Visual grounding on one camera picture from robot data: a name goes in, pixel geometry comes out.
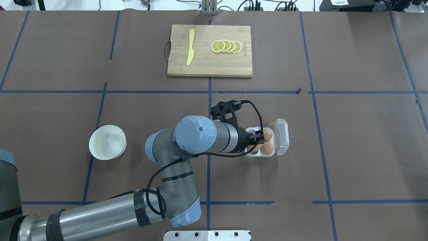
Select brown egg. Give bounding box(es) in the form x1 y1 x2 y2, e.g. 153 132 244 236
260 142 274 156
263 128 273 142

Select white paper bowl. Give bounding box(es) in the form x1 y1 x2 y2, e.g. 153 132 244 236
89 125 127 160

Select brown egg in box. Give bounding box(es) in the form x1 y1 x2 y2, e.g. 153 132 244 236
260 142 274 156

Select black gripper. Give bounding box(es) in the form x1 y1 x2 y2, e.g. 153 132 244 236
247 132 262 149

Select white camera stand pillar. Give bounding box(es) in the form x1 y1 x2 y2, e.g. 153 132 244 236
163 230 252 241

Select black computer box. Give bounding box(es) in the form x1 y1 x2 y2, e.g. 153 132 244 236
319 0 376 12

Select clear plastic egg box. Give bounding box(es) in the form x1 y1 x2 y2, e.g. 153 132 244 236
246 118 290 158

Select wooden cutting board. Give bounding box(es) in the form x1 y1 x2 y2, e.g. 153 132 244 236
167 24 253 78

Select yellow lemon slices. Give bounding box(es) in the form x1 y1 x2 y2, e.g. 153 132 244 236
210 39 243 54

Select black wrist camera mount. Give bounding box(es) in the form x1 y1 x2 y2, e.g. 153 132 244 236
210 100 242 130

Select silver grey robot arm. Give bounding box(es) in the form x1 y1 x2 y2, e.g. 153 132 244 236
1 114 161 240

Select yellow plastic knife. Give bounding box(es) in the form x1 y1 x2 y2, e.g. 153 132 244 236
186 28 195 66

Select aluminium frame post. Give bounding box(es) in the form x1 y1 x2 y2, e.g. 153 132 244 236
201 0 218 16

